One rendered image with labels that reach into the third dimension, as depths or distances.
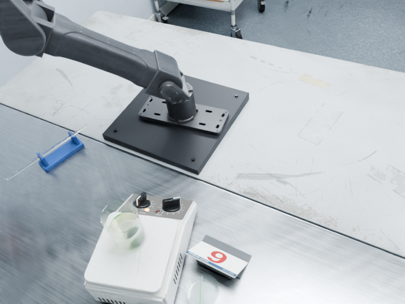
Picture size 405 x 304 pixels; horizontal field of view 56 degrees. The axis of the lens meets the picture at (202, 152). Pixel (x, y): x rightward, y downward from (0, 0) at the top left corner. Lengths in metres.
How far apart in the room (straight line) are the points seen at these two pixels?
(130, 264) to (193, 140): 0.33
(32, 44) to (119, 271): 0.38
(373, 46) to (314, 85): 1.82
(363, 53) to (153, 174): 2.09
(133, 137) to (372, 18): 2.43
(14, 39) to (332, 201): 0.61
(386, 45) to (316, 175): 2.08
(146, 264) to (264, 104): 0.48
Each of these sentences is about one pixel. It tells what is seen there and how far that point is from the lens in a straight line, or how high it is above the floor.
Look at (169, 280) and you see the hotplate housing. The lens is 0.60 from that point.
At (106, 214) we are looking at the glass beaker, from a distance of 0.58.
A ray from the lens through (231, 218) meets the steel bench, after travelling 0.71.
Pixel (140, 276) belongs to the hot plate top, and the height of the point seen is 0.99.
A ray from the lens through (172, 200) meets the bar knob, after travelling 0.67.
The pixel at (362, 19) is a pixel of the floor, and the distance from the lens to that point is 3.03.
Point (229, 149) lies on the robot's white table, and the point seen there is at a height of 0.90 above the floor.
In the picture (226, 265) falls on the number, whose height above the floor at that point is 0.93.
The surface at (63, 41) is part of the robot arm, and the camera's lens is 0.70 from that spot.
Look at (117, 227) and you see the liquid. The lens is 0.59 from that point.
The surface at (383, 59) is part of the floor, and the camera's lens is 2.67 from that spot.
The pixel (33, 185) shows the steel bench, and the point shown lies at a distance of 0.88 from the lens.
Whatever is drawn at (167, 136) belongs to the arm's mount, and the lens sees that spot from 0.83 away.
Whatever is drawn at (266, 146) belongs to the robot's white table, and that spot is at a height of 0.90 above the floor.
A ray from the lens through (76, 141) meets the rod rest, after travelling 0.89.
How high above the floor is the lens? 1.51
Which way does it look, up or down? 48 degrees down
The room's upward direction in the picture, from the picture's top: 9 degrees counter-clockwise
